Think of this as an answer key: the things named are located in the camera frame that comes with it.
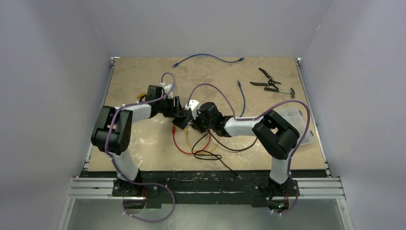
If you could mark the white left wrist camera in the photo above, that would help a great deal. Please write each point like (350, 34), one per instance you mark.
(168, 88)

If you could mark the black network switch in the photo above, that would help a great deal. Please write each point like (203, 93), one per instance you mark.
(181, 121)

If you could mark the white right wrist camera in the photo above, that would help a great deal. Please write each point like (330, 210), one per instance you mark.
(192, 105)

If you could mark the aluminium table edge rail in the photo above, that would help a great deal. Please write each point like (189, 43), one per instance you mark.
(297, 62)

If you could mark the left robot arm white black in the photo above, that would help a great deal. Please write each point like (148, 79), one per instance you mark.
(112, 130)

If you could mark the clear plastic screw box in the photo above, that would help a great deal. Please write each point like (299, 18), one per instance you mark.
(295, 117)

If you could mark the claw hammer black handle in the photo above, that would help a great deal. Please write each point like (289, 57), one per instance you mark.
(291, 92)

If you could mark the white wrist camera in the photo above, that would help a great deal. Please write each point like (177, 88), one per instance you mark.
(192, 105)
(168, 88)

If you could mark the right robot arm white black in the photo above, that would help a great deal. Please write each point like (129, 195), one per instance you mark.
(276, 134)

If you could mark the aluminium front frame rails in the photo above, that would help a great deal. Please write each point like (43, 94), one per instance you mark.
(89, 205)

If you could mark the yellow handled pliers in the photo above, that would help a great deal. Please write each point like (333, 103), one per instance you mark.
(141, 95)

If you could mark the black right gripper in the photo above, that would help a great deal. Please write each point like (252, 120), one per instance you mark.
(196, 122)

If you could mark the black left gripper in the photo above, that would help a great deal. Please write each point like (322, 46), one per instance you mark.
(175, 109)

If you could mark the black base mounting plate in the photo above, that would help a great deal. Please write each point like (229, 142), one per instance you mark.
(158, 188)

